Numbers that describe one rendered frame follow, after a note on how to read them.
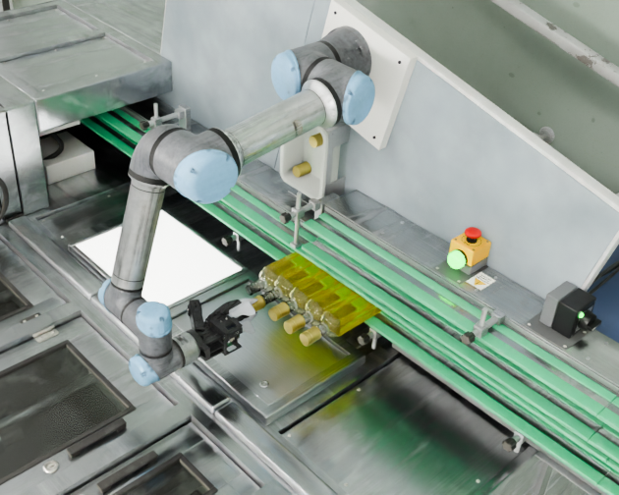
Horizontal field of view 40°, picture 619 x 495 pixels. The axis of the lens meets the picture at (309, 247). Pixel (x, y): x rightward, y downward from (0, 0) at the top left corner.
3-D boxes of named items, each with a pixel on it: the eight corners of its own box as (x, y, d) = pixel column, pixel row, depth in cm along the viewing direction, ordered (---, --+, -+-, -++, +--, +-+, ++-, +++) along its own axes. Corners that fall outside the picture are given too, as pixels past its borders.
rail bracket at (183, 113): (196, 134, 275) (139, 154, 262) (196, 85, 266) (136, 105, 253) (206, 139, 273) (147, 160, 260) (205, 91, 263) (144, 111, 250)
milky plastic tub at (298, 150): (301, 169, 247) (278, 179, 242) (305, 99, 234) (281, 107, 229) (343, 194, 237) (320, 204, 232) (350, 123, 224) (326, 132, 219)
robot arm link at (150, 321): (119, 301, 186) (123, 338, 193) (148, 326, 180) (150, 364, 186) (149, 287, 191) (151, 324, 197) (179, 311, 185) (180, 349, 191)
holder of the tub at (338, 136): (302, 185, 250) (282, 192, 245) (307, 99, 234) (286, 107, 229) (342, 209, 240) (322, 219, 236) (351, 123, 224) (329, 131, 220)
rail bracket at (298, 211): (310, 234, 233) (276, 250, 225) (314, 182, 223) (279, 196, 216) (318, 239, 231) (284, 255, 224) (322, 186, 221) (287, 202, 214)
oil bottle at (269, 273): (313, 256, 236) (255, 286, 224) (314, 240, 233) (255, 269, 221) (327, 265, 233) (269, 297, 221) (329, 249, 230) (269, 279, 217)
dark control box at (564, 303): (559, 305, 195) (537, 321, 190) (567, 279, 190) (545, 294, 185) (590, 324, 190) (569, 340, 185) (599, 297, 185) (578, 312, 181)
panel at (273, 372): (163, 213, 271) (69, 251, 251) (162, 205, 269) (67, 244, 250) (365, 363, 220) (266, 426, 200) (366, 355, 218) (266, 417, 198)
